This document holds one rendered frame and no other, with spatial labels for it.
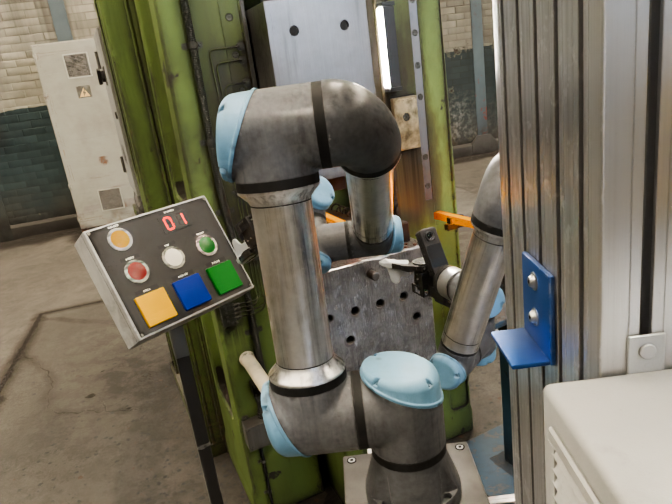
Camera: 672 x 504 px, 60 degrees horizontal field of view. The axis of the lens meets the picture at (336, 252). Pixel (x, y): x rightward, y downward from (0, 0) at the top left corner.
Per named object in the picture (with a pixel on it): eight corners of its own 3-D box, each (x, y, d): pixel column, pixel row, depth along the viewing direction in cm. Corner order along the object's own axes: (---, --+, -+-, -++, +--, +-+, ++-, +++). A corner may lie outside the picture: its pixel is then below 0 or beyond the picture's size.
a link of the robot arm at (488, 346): (448, 371, 125) (445, 325, 122) (469, 347, 134) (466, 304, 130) (483, 378, 121) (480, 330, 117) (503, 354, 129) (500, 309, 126)
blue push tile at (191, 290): (212, 298, 142) (198, 271, 142) (187, 310, 137) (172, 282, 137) (209, 301, 143) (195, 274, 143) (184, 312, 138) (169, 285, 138)
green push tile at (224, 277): (243, 284, 149) (230, 259, 149) (220, 294, 144) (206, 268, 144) (240, 286, 150) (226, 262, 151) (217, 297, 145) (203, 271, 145)
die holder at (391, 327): (438, 369, 195) (428, 243, 182) (336, 406, 182) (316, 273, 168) (364, 314, 245) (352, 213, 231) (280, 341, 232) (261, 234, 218)
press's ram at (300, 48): (405, 131, 176) (391, -11, 164) (286, 154, 163) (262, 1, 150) (347, 126, 213) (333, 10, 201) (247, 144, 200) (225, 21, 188)
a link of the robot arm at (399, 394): (454, 460, 84) (447, 378, 80) (361, 470, 84) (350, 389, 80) (439, 413, 95) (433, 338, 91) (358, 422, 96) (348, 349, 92)
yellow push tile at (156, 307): (178, 314, 135) (163, 286, 136) (150, 327, 130) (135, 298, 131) (175, 316, 136) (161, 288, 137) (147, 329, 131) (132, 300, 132)
